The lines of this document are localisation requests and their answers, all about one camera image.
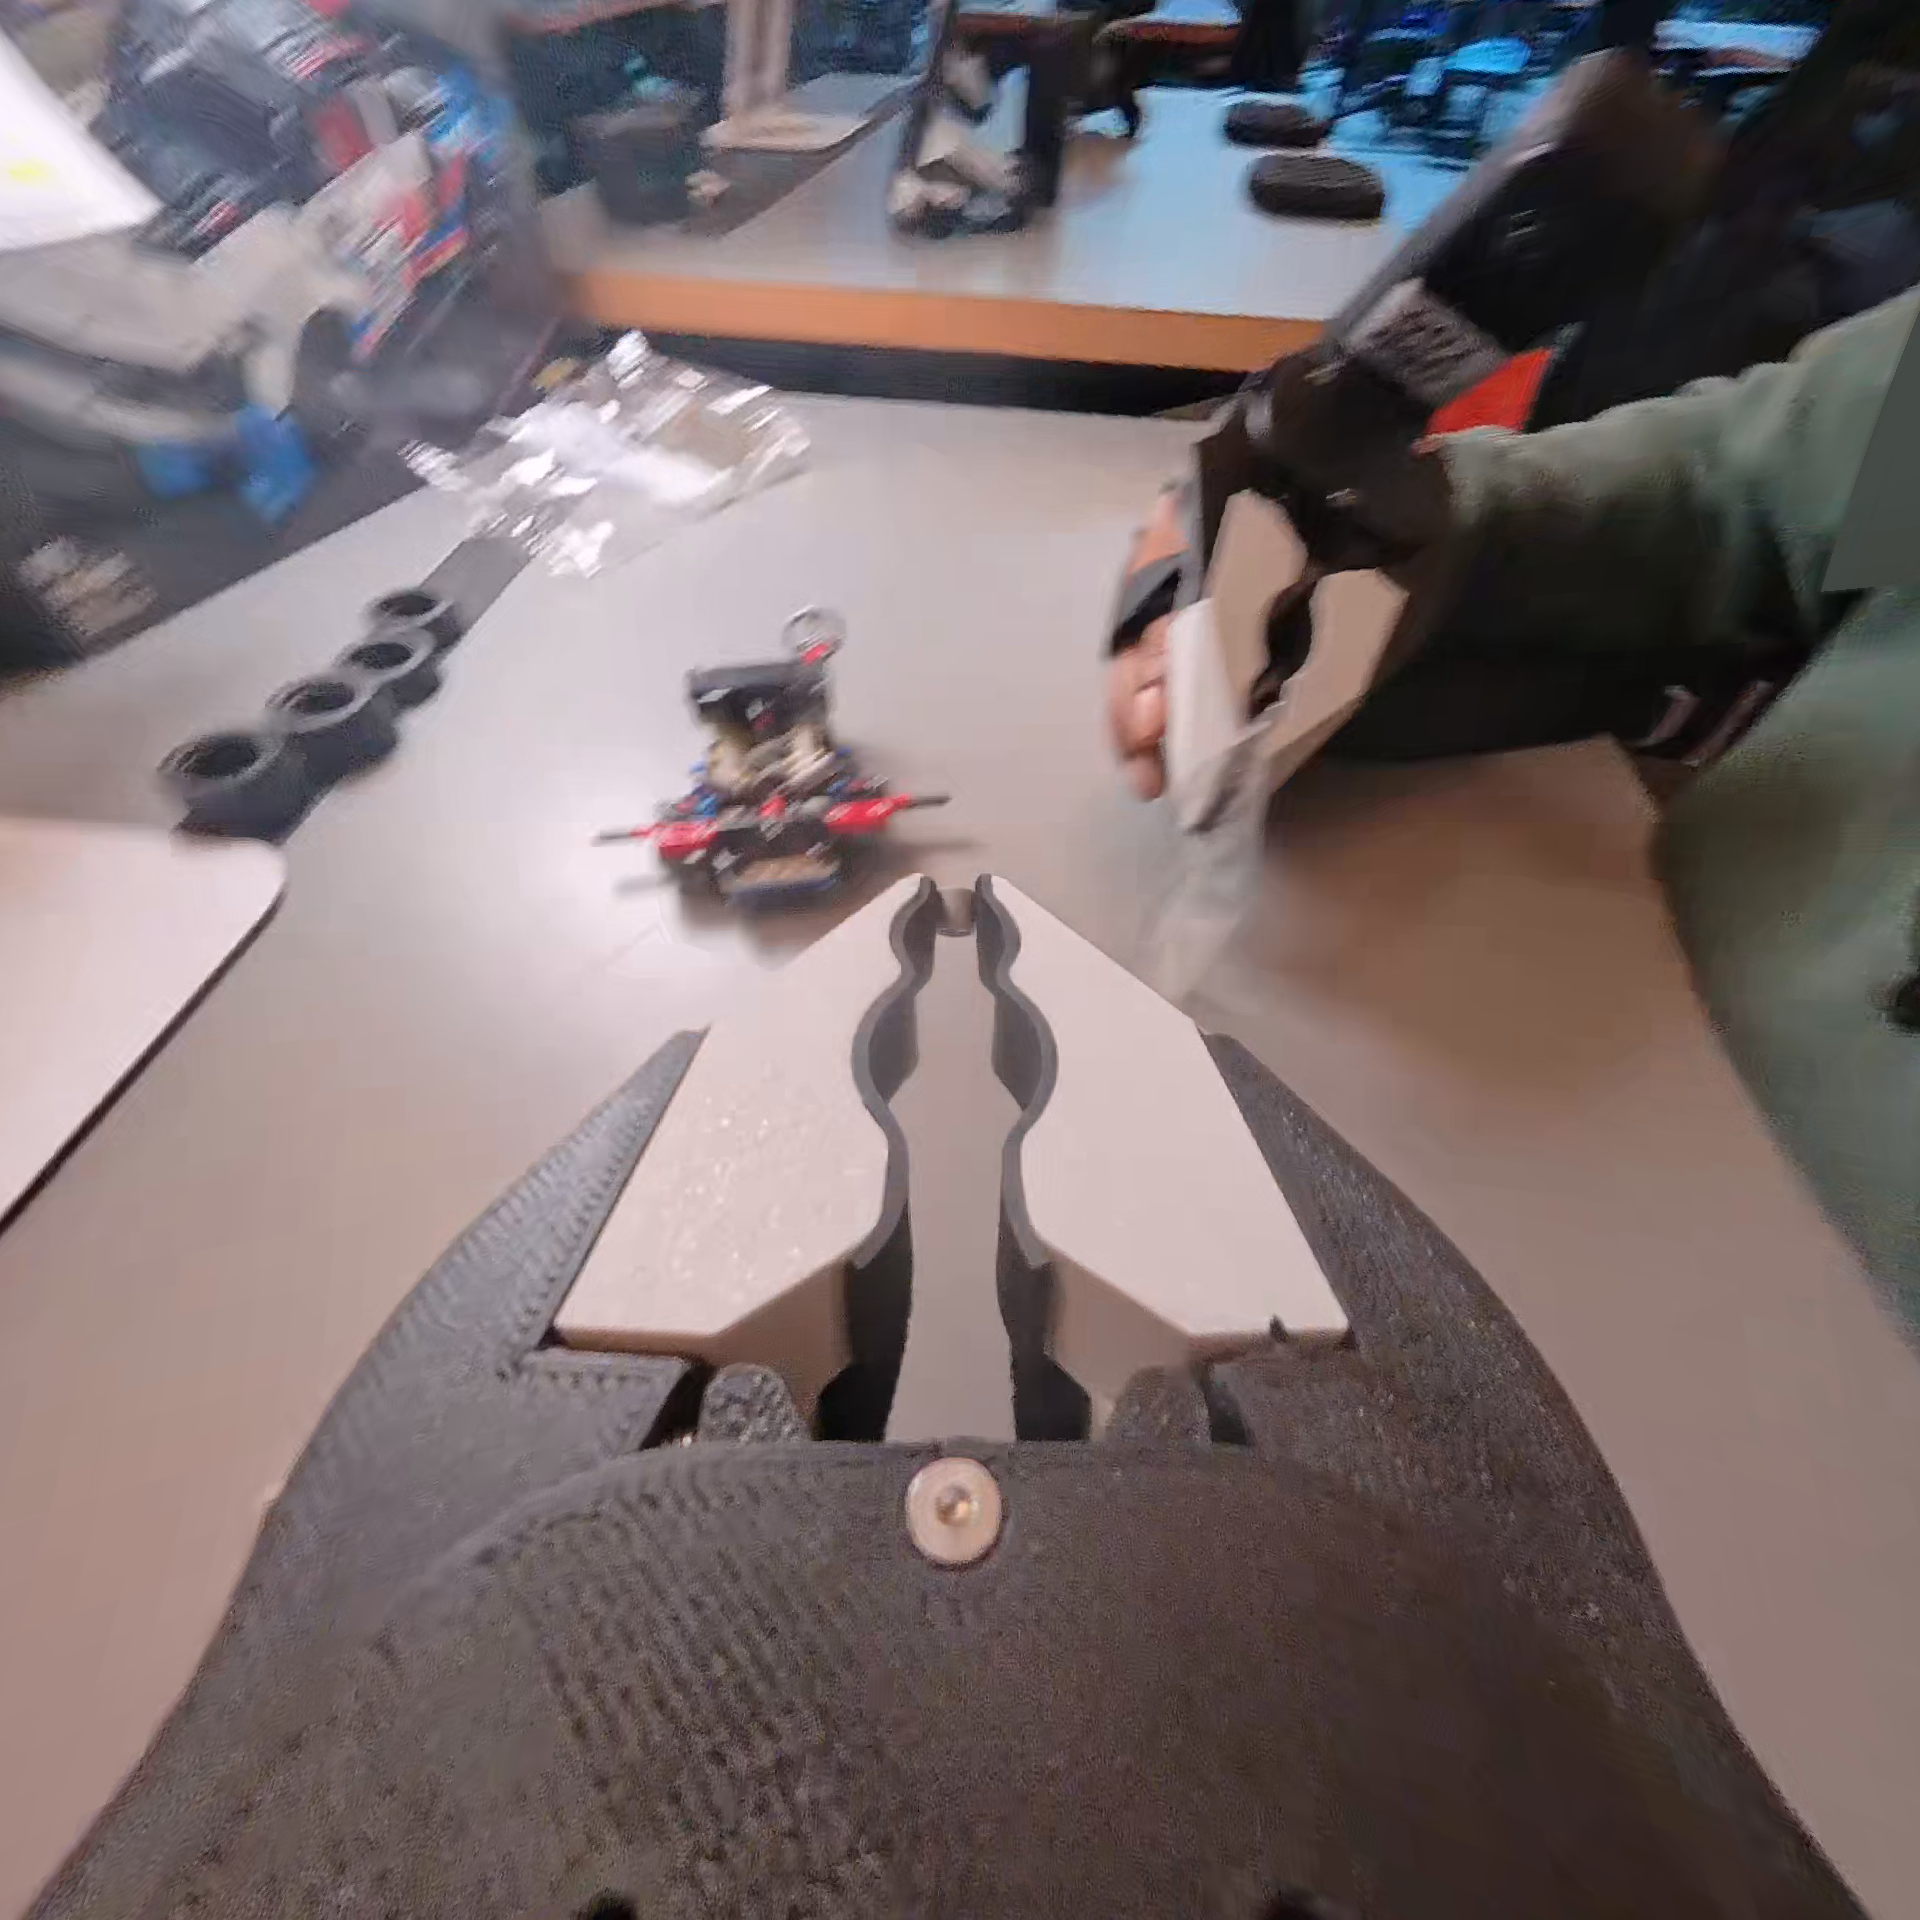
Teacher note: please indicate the grey table with wooden edge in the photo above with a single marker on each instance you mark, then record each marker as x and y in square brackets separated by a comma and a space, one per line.
[1141, 254]

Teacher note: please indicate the partly built lego car model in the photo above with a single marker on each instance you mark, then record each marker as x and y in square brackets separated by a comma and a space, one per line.
[765, 795]

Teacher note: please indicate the person's right forearm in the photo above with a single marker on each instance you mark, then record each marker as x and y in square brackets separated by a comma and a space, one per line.
[1650, 510]

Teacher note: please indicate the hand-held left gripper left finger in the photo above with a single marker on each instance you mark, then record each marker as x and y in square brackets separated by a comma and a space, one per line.
[735, 1184]

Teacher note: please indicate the black textured oval pad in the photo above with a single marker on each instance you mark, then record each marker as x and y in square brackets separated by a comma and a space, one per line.
[1274, 124]
[1317, 188]

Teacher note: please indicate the large clear plastic bag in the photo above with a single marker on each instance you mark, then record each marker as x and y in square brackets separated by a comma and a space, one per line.
[631, 450]

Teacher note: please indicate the wooden stand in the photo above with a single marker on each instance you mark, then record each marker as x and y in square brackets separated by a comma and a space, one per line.
[780, 129]

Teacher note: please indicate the black mat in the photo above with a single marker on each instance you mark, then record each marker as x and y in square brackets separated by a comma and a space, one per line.
[225, 570]

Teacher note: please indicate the small black camera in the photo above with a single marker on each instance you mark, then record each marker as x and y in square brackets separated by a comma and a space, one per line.
[638, 165]

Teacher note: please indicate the lego set box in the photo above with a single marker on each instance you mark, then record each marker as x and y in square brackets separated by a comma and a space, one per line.
[300, 150]

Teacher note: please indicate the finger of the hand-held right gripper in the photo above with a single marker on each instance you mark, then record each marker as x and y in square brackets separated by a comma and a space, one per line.
[1230, 630]
[1350, 661]

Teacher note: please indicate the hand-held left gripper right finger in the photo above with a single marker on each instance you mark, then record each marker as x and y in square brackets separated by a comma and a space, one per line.
[1170, 1184]

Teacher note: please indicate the small clear bag lego pieces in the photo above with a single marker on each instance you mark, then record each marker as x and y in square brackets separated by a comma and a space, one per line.
[1208, 901]

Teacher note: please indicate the black and white object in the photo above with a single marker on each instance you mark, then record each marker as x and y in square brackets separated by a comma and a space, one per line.
[960, 188]

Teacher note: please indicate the person's torso green sweatshirt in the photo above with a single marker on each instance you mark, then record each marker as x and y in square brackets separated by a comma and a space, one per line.
[1801, 930]

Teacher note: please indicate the person's right hand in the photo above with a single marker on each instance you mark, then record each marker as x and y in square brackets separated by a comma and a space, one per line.
[1141, 705]

